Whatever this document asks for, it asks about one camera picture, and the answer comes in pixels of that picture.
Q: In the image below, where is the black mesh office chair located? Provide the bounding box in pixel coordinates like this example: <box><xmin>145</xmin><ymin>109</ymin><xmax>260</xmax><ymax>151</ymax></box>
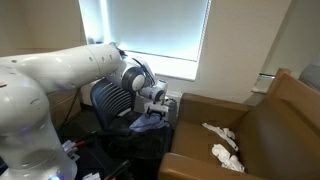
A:
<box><xmin>89</xmin><ymin>78</ymin><xmax>174</xmax><ymax>162</ymax></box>

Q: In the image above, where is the brown leather couch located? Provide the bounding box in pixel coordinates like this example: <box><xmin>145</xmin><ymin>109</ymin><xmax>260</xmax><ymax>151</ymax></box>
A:
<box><xmin>158</xmin><ymin>68</ymin><xmax>320</xmax><ymax>180</ymax></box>

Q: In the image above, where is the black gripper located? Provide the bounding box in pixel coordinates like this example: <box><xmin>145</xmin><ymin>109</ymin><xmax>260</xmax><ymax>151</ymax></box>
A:
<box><xmin>145</xmin><ymin>103</ymin><xmax>169</xmax><ymax>118</ymax></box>

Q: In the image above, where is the white window blind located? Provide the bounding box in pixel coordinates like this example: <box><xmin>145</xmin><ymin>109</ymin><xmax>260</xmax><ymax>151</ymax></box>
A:
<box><xmin>106</xmin><ymin>0</ymin><xmax>212</xmax><ymax>63</ymax></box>

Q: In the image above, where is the white window sill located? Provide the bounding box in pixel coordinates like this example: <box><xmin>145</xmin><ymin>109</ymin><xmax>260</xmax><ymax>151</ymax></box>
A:
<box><xmin>125</xmin><ymin>49</ymin><xmax>198</xmax><ymax>82</ymax></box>

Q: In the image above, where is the long crumpled white cloth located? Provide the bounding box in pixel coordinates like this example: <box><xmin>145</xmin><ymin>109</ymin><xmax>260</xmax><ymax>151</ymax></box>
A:
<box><xmin>201</xmin><ymin>122</ymin><xmax>240</xmax><ymax>152</ymax></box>

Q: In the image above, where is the grey striped fabric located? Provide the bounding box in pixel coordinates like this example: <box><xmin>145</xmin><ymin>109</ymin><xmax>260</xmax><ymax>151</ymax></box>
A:
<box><xmin>298</xmin><ymin>54</ymin><xmax>320</xmax><ymax>93</ymax></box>

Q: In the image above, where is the silver metal bar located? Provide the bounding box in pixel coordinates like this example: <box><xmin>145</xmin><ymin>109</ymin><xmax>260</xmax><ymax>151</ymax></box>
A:
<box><xmin>258</xmin><ymin>73</ymin><xmax>277</xmax><ymax>80</ymax></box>

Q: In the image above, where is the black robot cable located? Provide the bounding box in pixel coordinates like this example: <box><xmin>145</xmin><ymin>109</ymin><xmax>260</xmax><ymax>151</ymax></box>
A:
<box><xmin>131</xmin><ymin>58</ymin><xmax>157</xmax><ymax>88</ymax></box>

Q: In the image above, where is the white paper tag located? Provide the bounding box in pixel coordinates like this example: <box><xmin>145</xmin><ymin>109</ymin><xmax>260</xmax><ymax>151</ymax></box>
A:
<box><xmin>82</xmin><ymin>172</ymin><xmax>101</xmax><ymax>180</ymax></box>

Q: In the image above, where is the bunched white cloth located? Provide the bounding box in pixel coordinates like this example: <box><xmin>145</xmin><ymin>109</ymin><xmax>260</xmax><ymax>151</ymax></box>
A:
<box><xmin>211</xmin><ymin>143</ymin><xmax>246</xmax><ymax>174</ymax></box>

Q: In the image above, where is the white wall heater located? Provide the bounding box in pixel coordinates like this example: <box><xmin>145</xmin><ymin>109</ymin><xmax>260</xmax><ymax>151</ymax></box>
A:
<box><xmin>134</xmin><ymin>89</ymin><xmax>183</xmax><ymax>128</ymax></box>

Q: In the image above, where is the light blue shirt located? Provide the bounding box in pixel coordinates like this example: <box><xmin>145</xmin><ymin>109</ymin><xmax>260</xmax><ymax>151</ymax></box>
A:
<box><xmin>129</xmin><ymin>112</ymin><xmax>170</xmax><ymax>134</ymax></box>

